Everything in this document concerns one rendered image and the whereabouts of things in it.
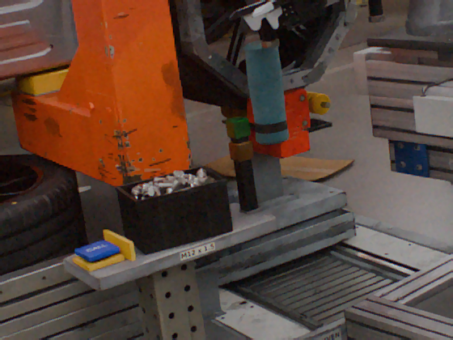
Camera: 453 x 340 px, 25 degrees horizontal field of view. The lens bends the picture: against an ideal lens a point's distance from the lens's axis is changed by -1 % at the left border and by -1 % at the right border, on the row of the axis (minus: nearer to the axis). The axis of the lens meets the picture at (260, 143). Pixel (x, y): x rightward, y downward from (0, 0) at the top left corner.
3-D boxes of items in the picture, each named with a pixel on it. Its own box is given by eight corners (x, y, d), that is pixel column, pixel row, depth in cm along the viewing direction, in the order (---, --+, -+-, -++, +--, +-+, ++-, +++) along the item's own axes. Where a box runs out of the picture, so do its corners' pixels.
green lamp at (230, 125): (242, 133, 228) (239, 115, 227) (251, 135, 225) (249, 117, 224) (226, 138, 226) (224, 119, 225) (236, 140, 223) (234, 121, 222)
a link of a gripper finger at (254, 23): (236, 38, 245) (273, 25, 242) (227, 14, 243) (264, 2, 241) (239, 35, 247) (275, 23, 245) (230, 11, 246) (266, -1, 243)
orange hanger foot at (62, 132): (74, 134, 293) (52, 12, 284) (162, 164, 250) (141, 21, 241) (19, 149, 284) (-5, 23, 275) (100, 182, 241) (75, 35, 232)
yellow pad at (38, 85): (62, 80, 286) (59, 62, 285) (82, 85, 275) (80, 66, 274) (15, 91, 279) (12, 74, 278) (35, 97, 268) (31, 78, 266)
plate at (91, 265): (107, 251, 216) (107, 246, 216) (124, 260, 210) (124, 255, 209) (73, 262, 212) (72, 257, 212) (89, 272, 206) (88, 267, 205)
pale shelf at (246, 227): (236, 214, 238) (234, 201, 238) (279, 230, 225) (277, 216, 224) (64, 271, 216) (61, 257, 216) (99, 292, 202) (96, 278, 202)
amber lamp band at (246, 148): (244, 155, 230) (242, 138, 229) (255, 158, 226) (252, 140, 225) (229, 159, 227) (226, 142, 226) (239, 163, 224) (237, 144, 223)
